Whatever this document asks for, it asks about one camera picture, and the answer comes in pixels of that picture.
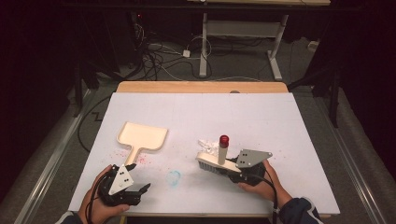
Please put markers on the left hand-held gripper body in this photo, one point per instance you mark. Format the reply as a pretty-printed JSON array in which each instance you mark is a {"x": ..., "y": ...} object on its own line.
[{"x": 121, "y": 180}]

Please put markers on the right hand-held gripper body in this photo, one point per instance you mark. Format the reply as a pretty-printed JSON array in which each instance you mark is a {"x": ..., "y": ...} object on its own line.
[{"x": 250, "y": 158}]

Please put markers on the wooden brush with red tip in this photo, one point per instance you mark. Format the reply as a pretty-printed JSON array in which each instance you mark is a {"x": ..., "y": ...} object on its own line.
[{"x": 222, "y": 153}]

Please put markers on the pile of white paper scraps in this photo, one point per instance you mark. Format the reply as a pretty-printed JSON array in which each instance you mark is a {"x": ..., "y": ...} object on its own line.
[{"x": 208, "y": 146}]

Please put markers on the cream plastic dustpan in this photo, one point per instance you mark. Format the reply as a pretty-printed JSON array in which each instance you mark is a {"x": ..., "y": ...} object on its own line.
[{"x": 141, "y": 135}]

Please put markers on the person's right hand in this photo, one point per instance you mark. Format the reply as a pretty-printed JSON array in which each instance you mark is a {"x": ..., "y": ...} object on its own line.
[{"x": 271, "y": 188}]

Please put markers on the person's left hand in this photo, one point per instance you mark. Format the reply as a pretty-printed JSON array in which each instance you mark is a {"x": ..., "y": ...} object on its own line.
[{"x": 93, "y": 208}]

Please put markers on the white board table cover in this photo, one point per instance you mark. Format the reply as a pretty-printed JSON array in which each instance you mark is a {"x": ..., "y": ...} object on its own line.
[{"x": 202, "y": 105}]

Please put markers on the wooden table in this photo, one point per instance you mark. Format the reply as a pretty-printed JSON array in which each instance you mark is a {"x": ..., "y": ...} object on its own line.
[{"x": 186, "y": 87}]

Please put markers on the black metal stand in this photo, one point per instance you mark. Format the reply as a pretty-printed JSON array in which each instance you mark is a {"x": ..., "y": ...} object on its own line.
[
  {"x": 334, "y": 99},
  {"x": 77, "y": 90}
]

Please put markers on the white power adapter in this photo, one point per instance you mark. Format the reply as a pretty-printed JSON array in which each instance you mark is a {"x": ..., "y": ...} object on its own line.
[{"x": 186, "y": 53}]

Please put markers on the white power strip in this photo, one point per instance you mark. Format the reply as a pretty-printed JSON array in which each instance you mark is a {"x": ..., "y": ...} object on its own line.
[{"x": 313, "y": 45}]

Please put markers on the white-framed desk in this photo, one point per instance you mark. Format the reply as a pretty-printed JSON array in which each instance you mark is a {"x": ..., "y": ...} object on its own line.
[{"x": 243, "y": 28}]

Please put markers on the grey metal floor rail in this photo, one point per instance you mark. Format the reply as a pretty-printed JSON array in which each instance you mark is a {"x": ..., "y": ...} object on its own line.
[
  {"x": 53, "y": 161},
  {"x": 351, "y": 161}
]

